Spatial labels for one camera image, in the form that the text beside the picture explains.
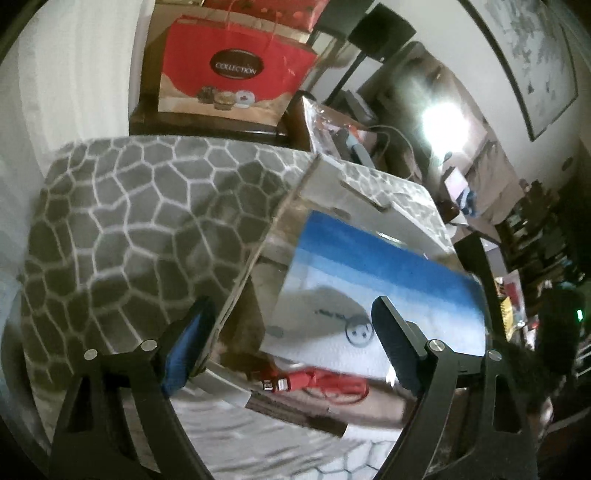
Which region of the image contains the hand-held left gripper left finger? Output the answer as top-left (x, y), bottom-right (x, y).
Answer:
top-left (48, 295), bottom-right (218, 480)

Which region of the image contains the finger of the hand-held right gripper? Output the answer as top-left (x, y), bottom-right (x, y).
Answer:
top-left (455, 232), bottom-right (506, 344)

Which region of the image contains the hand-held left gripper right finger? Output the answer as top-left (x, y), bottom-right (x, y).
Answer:
top-left (370, 295), bottom-right (541, 480)

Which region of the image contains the blue white tissue packet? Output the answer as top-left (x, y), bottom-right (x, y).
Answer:
top-left (261, 210), bottom-right (488, 384)

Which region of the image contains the red cable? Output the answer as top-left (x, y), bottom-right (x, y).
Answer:
top-left (261, 367), bottom-right (370, 398)

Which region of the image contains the white cardboard tray box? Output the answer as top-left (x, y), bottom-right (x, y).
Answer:
top-left (203, 154), bottom-right (490, 439)

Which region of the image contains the white small box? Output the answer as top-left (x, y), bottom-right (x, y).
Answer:
top-left (442, 167), bottom-right (474, 206)

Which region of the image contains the grey patterned blanket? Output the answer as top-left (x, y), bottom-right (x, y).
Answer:
top-left (21, 136), bottom-right (416, 480)

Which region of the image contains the black television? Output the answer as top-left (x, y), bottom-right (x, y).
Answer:
top-left (360, 41), bottom-right (522, 222)

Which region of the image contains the clear plastic bag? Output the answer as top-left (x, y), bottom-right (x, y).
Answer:
top-left (302, 92), bottom-right (379, 167)

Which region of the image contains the framed painting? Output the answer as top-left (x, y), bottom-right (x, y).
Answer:
top-left (457, 0), bottom-right (580, 141)

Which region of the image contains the black speaker on stand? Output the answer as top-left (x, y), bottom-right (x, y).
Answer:
top-left (323, 9), bottom-right (416, 107)
top-left (318, 0), bottom-right (370, 40)

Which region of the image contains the red gift bag oval logo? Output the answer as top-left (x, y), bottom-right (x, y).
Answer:
top-left (157, 15), bottom-right (319, 127)

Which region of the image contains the white curtain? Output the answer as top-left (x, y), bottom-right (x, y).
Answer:
top-left (0, 0), bottom-right (160, 462)

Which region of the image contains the brown cardboard box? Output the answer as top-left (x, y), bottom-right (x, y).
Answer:
top-left (139, 2), bottom-right (172, 116)

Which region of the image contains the red gift box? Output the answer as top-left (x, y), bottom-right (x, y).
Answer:
top-left (203, 0), bottom-right (331, 28)

